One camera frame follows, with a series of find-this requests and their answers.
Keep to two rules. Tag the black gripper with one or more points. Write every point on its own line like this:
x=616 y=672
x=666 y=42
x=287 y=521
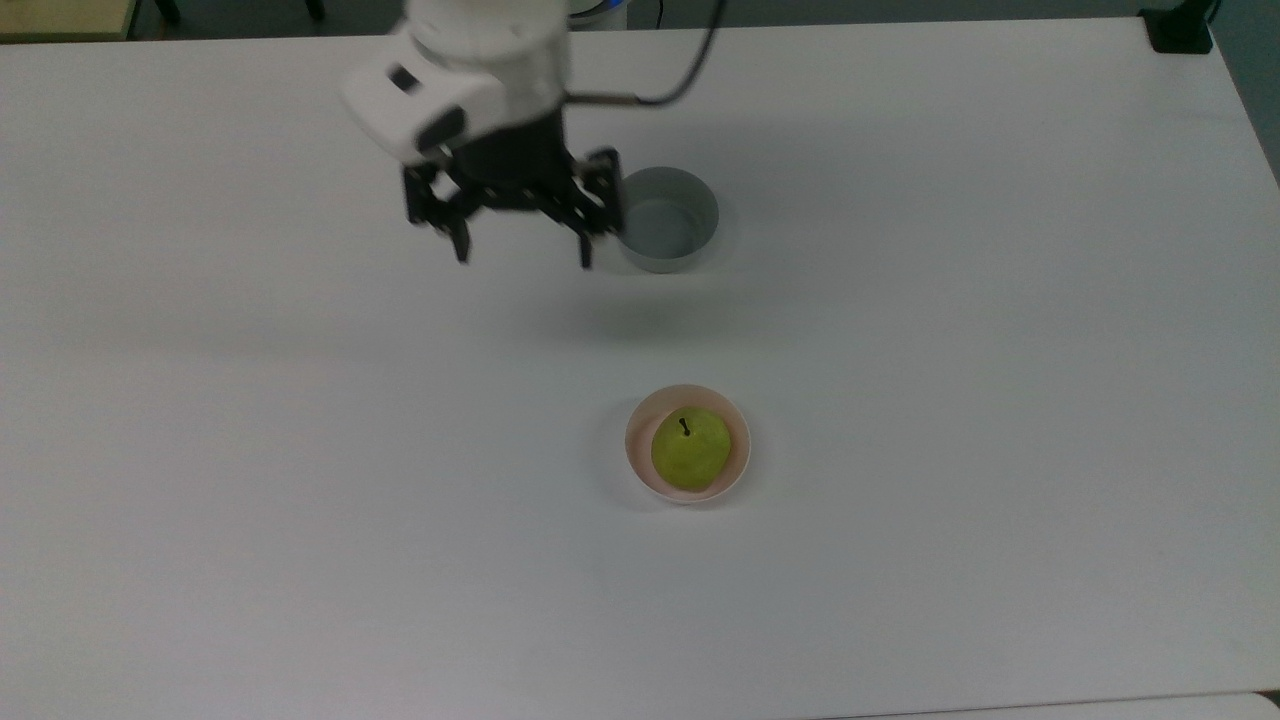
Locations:
x=515 y=165

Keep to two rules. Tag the green pear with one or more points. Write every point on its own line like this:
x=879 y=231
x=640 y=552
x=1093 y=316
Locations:
x=690 y=450

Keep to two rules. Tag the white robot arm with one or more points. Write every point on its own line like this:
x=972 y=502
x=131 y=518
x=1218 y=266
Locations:
x=480 y=50

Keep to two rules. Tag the grey bowl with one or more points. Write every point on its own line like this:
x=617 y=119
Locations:
x=670 y=225

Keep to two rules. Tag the pink bowl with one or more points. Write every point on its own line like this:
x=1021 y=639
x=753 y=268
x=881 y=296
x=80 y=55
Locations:
x=637 y=440

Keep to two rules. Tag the black stand leg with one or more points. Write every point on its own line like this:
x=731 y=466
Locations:
x=168 y=9
x=315 y=9

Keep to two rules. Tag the light wooden furniture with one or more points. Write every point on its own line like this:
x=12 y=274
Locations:
x=60 y=18

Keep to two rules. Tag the black clamp pole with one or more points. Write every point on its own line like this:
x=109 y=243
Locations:
x=1180 y=35

